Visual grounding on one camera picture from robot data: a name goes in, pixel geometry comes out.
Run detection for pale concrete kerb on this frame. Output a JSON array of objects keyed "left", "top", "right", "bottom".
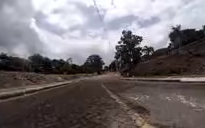
[
  {"left": 0, "top": 77, "right": 88, "bottom": 103},
  {"left": 121, "top": 76, "right": 205, "bottom": 83}
]

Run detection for bare earth verge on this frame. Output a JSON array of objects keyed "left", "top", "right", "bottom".
[{"left": 0, "top": 70, "right": 98, "bottom": 91}]

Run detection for yellow painted centre line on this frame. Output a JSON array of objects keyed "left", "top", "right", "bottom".
[{"left": 101, "top": 83, "right": 154, "bottom": 128}]

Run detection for trees on hilltop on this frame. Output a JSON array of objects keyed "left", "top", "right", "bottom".
[{"left": 168, "top": 15, "right": 205, "bottom": 51}]

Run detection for tall dark tree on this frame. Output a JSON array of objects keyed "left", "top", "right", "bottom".
[{"left": 113, "top": 29, "right": 155, "bottom": 76}]

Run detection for brown cobblestone road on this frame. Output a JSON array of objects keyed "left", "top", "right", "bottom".
[{"left": 0, "top": 73, "right": 205, "bottom": 128}]

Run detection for bare earth embankment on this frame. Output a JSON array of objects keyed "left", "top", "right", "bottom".
[{"left": 121, "top": 33, "right": 205, "bottom": 78}]

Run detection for overhead wires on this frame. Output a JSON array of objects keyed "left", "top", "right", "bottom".
[{"left": 91, "top": 0, "right": 116, "bottom": 61}]

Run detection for row of trees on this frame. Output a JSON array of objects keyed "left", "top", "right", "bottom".
[{"left": 0, "top": 46, "right": 106, "bottom": 75}]

